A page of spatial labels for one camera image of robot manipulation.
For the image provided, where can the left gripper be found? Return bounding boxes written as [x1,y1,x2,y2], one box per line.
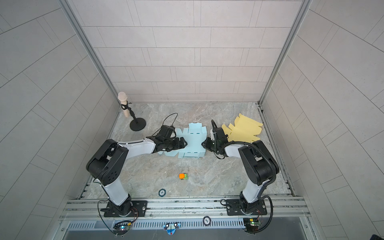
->
[163,137,190,152]

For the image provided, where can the light blue paper box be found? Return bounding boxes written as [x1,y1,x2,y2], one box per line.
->
[158,123,207,158]

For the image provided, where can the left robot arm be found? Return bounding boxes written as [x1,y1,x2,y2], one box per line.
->
[86,125,188,217]

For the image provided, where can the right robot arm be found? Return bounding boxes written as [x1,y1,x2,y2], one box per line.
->
[202,128,280,214]

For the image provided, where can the yellow paper box stack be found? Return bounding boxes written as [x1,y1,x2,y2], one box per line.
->
[222,114,263,143]

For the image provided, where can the black microphone stand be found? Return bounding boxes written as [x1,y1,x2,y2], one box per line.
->
[121,104,147,132]

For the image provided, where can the orange green toy block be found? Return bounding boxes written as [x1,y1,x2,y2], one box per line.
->
[179,173,188,180]

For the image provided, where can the beige microphone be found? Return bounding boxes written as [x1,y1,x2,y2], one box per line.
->
[118,92,130,118]

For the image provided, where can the round black white disc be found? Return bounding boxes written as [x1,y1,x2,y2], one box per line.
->
[203,216,212,227]

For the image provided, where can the right green circuit board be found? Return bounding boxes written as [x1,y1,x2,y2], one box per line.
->
[243,218,261,233]

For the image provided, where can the green circuit board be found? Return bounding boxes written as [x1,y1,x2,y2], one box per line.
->
[243,218,261,233]
[113,221,133,236]

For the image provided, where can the blue sticker marker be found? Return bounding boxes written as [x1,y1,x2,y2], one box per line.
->
[163,223,181,236]

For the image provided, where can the left green circuit board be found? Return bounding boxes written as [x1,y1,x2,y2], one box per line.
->
[113,221,133,236]

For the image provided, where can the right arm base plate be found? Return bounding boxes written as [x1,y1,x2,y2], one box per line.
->
[225,199,268,216]

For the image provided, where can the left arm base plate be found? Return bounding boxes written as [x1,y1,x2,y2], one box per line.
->
[100,201,148,218]

